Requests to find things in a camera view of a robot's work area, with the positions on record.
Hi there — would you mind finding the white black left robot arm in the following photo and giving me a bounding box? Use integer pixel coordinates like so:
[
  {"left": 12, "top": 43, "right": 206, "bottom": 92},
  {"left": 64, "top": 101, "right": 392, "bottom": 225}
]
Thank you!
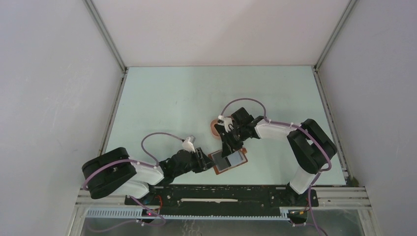
[{"left": 82, "top": 147, "right": 215, "bottom": 205}]

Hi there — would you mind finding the aluminium frame rail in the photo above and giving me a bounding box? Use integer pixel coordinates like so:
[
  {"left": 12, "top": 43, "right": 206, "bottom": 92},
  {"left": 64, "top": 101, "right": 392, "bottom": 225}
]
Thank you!
[{"left": 75, "top": 185, "right": 371, "bottom": 220}]

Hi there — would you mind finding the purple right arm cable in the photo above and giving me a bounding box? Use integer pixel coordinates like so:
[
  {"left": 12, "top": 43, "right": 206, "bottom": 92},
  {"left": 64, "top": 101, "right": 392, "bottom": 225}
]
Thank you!
[{"left": 219, "top": 98, "right": 333, "bottom": 236}]

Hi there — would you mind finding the pink oval plastic tray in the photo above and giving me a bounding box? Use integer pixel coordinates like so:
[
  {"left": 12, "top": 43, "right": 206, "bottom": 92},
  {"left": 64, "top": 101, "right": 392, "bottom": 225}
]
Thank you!
[{"left": 210, "top": 119, "right": 225, "bottom": 140}]

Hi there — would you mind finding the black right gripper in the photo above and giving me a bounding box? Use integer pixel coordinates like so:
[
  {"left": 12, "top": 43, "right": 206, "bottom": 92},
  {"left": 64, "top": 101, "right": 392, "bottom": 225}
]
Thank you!
[{"left": 219, "top": 126, "right": 247, "bottom": 159}]

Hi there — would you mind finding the brown leather card holder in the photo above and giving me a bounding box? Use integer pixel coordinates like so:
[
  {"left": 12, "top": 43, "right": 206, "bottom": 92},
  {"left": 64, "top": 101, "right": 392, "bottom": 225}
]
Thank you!
[{"left": 208, "top": 147, "right": 248, "bottom": 175}]

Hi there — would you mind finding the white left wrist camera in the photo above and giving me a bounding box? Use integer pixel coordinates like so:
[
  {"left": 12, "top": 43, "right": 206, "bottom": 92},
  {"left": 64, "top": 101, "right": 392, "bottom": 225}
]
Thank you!
[{"left": 182, "top": 135, "right": 196, "bottom": 153}]

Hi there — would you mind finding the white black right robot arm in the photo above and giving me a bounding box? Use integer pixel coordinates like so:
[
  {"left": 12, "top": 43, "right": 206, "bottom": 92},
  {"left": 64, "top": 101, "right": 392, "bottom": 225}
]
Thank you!
[{"left": 213, "top": 107, "right": 337, "bottom": 206}]

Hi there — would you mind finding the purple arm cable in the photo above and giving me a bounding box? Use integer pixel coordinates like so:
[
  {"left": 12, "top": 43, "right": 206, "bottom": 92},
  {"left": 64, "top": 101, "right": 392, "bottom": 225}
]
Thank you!
[
  {"left": 81, "top": 132, "right": 188, "bottom": 234},
  {"left": 219, "top": 98, "right": 333, "bottom": 236}
]

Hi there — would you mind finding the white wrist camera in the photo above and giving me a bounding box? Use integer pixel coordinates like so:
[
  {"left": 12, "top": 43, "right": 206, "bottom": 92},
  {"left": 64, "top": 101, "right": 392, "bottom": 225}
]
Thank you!
[
  {"left": 182, "top": 135, "right": 196, "bottom": 153},
  {"left": 217, "top": 115, "right": 234, "bottom": 133}
]

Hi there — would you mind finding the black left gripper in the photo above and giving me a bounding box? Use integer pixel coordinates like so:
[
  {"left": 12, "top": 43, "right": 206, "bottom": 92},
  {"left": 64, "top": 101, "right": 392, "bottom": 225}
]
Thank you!
[{"left": 174, "top": 147, "right": 217, "bottom": 177}]

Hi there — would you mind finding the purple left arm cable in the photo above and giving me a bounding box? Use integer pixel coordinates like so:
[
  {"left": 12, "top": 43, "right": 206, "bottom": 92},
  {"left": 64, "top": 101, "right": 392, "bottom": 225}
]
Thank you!
[{"left": 81, "top": 132, "right": 188, "bottom": 234}]

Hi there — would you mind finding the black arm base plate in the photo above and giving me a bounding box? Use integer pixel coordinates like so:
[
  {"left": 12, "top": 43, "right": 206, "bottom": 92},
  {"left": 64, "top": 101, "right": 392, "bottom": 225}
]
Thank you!
[{"left": 138, "top": 184, "right": 319, "bottom": 217}]

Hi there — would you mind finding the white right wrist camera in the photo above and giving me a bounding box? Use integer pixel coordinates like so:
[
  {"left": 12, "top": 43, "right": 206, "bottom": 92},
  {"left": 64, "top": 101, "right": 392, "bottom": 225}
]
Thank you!
[{"left": 217, "top": 115, "right": 234, "bottom": 133}]

